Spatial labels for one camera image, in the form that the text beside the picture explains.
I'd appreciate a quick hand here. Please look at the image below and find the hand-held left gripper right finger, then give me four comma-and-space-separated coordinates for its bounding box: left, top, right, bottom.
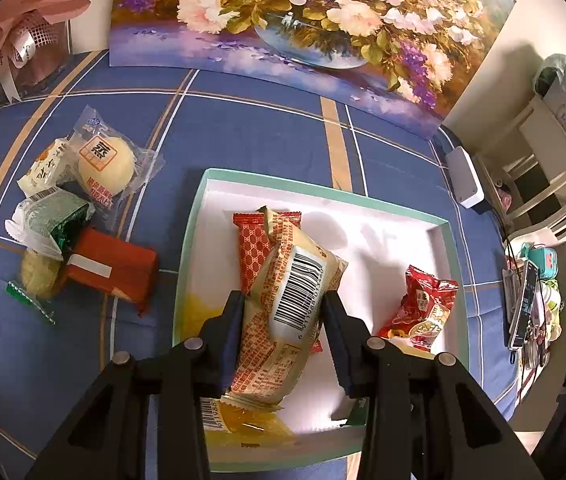
322, 290, 546, 480

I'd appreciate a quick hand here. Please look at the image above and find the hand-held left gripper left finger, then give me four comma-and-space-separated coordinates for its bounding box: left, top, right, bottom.
24, 290, 246, 480

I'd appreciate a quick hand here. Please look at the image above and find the beige barcode snack packet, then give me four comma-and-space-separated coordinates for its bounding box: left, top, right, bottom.
223, 205, 350, 413

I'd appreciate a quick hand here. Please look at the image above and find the red patterned packet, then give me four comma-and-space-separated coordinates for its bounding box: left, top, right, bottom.
233, 211, 324, 356

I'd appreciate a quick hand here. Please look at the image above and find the red snack packet with cartoon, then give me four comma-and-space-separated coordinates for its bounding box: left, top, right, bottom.
377, 265, 460, 353

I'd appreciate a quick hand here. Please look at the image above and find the yellow jelly packet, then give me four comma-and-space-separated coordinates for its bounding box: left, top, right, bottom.
180, 290, 299, 448

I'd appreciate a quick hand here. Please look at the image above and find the white box with teal rim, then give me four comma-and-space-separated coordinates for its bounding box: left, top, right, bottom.
172, 167, 470, 466

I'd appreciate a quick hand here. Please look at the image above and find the clear steamed bun packet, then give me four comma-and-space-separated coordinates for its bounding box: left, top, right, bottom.
70, 105, 166, 211

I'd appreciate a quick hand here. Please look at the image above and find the white packet with orange print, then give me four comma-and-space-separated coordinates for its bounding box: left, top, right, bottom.
16, 135, 81, 198

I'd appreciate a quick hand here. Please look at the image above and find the black phone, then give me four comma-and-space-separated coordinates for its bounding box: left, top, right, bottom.
505, 260, 546, 351

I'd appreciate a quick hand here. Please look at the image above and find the teal pouch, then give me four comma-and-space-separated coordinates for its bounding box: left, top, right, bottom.
520, 242, 557, 279

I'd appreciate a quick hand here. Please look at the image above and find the dark red snack packet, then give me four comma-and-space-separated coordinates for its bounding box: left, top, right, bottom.
58, 227, 160, 317

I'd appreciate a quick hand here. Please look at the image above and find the clear packet with pale cake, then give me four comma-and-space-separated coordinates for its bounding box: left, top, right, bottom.
6, 247, 71, 325

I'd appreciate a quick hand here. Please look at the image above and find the white plastic device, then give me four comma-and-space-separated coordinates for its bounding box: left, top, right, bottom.
444, 146, 487, 209

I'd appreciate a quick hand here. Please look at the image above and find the white chair with clutter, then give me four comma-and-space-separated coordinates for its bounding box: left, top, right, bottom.
473, 75, 566, 251

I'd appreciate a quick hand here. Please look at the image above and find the white and green snack packet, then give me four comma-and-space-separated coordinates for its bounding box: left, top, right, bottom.
4, 186, 96, 261

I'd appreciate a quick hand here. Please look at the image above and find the glass vase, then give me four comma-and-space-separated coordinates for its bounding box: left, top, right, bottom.
13, 20, 72, 97

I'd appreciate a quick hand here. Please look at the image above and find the flower painting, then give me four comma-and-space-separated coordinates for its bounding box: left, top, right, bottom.
109, 0, 518, 141

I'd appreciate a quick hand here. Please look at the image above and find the bunch of keychains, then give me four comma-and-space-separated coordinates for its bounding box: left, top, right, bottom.
528, 280, 564, 371

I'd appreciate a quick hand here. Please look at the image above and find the black cable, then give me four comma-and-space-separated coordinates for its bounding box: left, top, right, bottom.
483, 200, 520, 273

